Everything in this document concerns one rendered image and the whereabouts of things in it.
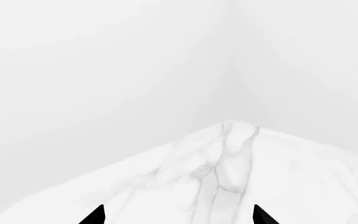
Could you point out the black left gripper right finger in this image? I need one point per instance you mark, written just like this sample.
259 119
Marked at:
261 217

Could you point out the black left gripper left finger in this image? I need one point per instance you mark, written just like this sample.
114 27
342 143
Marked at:
95 216

